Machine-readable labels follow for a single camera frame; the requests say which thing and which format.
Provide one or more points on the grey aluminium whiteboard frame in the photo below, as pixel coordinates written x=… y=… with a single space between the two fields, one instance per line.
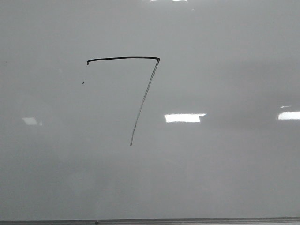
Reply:
x=183 y=221

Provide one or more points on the white glossy whiteboard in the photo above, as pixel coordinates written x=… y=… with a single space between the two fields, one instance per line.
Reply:
x=140 y=109

